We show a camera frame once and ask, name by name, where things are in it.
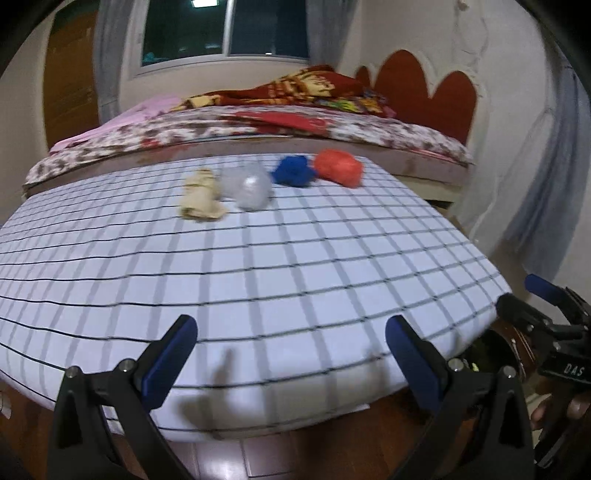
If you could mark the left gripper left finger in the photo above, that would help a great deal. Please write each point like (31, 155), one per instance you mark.
(80, 442)

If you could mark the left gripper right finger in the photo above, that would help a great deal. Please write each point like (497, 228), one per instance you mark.
(480, 426)

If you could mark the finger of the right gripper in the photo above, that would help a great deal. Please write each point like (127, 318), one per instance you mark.
(524, 317)
(560, 297)

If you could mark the red plastic bag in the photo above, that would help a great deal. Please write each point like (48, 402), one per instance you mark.
(339, 167)

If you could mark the beige cloth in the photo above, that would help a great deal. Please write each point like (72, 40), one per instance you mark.
(201, 197)

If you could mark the blue cloth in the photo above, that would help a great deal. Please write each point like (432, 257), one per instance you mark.
(294, 171)

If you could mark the clear plastic bag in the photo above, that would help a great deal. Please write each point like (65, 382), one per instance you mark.
(249, 186)

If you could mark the black trash bin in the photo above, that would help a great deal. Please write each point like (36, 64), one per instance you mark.
(491, 352)

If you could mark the person's right hand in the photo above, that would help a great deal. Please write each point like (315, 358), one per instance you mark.
(541, 414)

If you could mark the grey curtain right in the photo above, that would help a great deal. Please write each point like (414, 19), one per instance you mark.
(541, 231)

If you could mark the grey curtain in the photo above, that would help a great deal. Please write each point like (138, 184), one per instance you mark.
(541, 231)
(328, 23)
(108, 48)

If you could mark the red scalloped headboard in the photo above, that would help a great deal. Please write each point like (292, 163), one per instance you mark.
(402, 80)

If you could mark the white grid tablecloth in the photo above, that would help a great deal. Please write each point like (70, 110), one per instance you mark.
(291, 301)

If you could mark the red patterned blanket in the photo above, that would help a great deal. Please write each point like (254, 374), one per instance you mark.
(316, 86)

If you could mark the bed with floral sheet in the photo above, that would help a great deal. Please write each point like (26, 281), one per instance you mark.
(401, 148)

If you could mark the brown wooden door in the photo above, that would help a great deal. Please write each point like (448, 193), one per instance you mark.
(69, 95)

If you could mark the grey curtain middle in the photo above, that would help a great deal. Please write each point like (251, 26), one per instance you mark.
(328, 23)

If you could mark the back window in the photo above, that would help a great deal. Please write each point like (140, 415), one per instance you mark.
(178, 33)

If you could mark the grey curtain left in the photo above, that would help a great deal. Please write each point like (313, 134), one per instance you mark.
(108, 48)

